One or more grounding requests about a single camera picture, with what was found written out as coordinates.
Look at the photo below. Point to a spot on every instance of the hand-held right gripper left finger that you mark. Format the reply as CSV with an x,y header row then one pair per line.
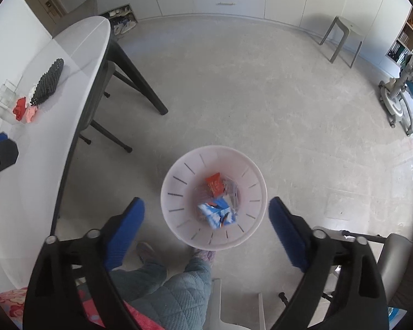
x,y
124,237

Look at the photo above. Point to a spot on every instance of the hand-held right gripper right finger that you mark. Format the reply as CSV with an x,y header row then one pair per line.
x,y
289,237

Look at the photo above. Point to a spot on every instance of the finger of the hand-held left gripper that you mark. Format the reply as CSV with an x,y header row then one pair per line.
x,y
1,156

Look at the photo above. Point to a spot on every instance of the clear plastic bottle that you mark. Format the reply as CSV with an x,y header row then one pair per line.
x,y
232,190

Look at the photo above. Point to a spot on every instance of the blue printed carton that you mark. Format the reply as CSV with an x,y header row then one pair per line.
x,y
215,213

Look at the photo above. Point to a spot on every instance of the white plastic waste bin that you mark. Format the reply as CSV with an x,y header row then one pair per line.
x,y
182,168

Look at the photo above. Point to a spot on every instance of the red packet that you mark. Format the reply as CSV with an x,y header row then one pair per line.
x,y
213,182

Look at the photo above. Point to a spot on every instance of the person's left slipper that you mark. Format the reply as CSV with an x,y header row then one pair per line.
x,y
147,251

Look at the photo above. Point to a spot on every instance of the person's slipper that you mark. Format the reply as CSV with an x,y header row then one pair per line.
x,y
147,251
204,255

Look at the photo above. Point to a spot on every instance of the person's left leg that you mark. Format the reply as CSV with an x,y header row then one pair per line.
x,y
137,278

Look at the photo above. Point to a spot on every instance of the person's leg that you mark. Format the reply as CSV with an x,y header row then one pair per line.
x,y
137,278
182,299

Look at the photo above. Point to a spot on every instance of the crumpled pink paper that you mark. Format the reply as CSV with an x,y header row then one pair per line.
x,y
31,114

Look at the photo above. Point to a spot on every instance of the crumpled red paper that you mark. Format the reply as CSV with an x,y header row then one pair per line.
x,y
20,108

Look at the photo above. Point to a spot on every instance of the clear glass cup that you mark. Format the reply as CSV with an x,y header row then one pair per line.
x,y
7,92

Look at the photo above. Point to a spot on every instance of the person's right slipper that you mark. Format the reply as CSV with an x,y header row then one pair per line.
x,y
204,255

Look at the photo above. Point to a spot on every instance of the person's right leg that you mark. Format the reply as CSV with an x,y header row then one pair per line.
x,y
182,299

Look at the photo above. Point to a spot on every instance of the black foam mesh net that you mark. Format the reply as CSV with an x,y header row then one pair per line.
x,y
48,80

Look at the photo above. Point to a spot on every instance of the white plastic seat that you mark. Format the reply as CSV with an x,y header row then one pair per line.
x,y
216,302

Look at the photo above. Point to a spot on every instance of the red floral cloth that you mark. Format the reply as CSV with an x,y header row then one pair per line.
x,y
10,302

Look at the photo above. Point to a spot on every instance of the wooden door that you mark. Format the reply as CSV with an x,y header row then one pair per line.
x,y
44,5

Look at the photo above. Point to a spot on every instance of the black table leg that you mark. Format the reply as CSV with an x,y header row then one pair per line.
x,y
141,79

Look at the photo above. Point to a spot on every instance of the white sneaker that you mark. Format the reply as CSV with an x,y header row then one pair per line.
x,y
117,29
128,26

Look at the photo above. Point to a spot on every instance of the grey teal ergonomic chair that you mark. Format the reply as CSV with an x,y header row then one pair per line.
x,y
404,75

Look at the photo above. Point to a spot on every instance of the grey plastic stool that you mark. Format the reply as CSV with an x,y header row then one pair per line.
x,y
346,24

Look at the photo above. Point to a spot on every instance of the white bookshelf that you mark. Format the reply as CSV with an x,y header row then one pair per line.
x,y
404,37

